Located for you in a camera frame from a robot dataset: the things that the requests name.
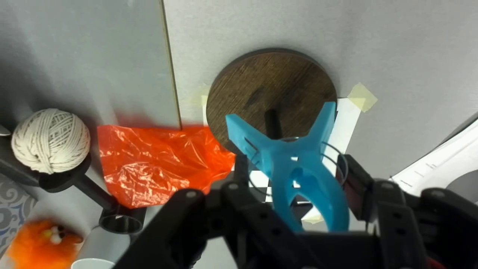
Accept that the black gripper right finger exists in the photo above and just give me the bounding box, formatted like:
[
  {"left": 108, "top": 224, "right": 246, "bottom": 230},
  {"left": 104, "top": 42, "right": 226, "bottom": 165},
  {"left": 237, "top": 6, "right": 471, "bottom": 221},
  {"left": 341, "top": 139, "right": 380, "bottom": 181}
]
[{"left": 335, "top": 153, "right": 377, "bottom": 224}]

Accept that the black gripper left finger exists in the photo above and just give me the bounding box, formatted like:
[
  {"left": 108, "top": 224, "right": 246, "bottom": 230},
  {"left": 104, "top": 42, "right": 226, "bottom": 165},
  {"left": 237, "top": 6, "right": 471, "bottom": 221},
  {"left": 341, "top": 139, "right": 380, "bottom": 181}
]
[{"left": 231, "top": 151, "right": 252, "bottom": 195}]

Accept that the blue plastic clip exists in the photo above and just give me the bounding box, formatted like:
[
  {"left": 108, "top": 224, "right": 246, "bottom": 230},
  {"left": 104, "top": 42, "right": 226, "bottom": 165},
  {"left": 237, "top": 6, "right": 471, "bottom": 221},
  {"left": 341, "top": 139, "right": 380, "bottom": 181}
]
[{"left": 223, "top": 100, "right": 350, "bottom": 236}]

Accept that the round wooden stand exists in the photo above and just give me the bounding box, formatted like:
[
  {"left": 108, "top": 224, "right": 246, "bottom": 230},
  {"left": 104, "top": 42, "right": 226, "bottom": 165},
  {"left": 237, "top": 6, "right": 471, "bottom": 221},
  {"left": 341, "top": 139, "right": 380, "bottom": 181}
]
[{"left": 204, "top": 47, "right": 338, "bottom": 153}]

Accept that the grey round object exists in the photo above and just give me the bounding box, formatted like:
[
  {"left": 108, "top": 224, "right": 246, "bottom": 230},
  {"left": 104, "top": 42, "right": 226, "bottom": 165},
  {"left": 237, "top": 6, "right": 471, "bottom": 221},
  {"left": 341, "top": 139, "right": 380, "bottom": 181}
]
[{"left": 443, "top": 168, "right": 478, "bottom": 204}]

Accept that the black holder stand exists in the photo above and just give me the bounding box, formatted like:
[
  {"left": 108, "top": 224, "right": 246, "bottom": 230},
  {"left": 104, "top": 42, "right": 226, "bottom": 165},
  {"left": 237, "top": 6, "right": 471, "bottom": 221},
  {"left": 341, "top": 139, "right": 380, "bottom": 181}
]
[{"left": 0, "top": 148, "right": 149, "bottom": 236}]

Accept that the white paper sheet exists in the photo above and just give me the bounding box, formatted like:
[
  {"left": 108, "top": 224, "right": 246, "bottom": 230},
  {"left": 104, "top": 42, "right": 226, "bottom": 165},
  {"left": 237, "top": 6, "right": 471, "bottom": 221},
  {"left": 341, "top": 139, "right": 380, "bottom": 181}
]
[{"left": 389, "top": 115, "right": 478, "bottom": 199}]

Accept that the beige tape piece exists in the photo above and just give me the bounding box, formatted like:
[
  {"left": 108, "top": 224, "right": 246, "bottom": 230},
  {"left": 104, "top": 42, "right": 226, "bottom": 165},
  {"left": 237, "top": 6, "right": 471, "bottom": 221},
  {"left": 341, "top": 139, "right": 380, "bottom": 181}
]
[{"left": 344, "top": 81, "right": 379, "bottom": 114}]

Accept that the orange plastic bag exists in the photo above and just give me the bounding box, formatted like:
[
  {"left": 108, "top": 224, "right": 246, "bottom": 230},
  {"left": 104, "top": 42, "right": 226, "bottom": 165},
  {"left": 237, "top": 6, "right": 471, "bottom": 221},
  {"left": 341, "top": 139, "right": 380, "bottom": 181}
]
[{"left": 95, "top": 123, "right": 237, "bottom": 211}]

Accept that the white paper cup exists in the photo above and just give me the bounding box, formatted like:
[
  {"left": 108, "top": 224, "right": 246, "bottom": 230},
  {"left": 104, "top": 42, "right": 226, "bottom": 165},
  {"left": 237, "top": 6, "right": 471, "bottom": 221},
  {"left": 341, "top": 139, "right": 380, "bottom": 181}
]
[{"left": 69, "top": 224, "right": 134, "bottom": 269}]

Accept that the grey table mat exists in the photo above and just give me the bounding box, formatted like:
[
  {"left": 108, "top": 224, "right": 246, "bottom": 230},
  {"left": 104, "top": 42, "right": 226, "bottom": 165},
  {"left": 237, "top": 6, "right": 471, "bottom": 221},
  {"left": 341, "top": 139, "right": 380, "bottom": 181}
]
[{"left": 0, "top": 0, "right": 182, "bottom": 132}]

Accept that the white yarn ball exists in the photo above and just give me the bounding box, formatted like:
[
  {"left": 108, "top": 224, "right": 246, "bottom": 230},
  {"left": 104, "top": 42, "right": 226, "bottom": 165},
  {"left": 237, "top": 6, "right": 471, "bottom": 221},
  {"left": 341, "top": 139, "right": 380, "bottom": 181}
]
[{"left": 8, "top": 108, "right": 92, "bottom": 177}]

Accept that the orange fluffy toy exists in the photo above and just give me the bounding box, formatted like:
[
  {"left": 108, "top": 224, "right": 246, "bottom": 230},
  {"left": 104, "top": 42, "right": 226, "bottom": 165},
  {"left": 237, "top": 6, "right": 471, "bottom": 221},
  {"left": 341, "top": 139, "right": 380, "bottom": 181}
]
[{"left": 5, "top": 218, "right": 84, "bottom": 269}]

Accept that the grey patterned cloth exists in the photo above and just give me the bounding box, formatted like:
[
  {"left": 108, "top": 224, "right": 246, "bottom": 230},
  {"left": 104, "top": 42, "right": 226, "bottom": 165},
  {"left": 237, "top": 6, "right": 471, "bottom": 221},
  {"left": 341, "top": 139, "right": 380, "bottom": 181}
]
[{"left": 0, "top": 171, "right": 40, "bottom": 259}]

